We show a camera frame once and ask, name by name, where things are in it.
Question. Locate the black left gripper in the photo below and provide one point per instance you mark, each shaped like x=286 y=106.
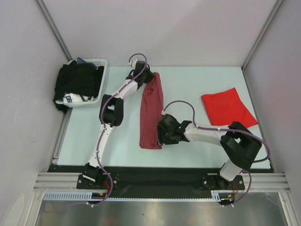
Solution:
x=150 y=76

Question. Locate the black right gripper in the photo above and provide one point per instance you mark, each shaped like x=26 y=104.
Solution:
x=161 y=131

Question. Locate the pink garment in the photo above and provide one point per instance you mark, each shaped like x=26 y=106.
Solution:
x=150 y=113

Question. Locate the red tank top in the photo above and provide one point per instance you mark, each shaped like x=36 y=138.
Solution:
x=225 y=107

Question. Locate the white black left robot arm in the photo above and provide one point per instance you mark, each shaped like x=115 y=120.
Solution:
x=112 y=113

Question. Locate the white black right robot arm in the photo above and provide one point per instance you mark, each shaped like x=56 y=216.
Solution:
x=240 y=145

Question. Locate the white plastic laundry basket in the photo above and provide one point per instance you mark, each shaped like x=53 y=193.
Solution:
x=98 y=80

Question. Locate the black garment in basket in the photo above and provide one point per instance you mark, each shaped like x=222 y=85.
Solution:
x=80 y=80

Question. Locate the white garment blue letters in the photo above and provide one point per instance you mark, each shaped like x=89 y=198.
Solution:
x=69 y=98

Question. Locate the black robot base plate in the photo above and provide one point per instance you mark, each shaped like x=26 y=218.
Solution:
x=152 y=183

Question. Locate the white slotted cable duct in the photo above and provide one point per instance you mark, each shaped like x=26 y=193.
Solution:
x=70 y=195

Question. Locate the left aluminium corner post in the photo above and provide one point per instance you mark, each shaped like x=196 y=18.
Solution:
x=53 y=28

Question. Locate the aluminium corner post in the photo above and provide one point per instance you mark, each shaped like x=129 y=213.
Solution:
x=53 y=28
x=267 y=24

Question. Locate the right aluminium corner post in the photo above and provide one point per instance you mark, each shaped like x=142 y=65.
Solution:
x=267 y=24

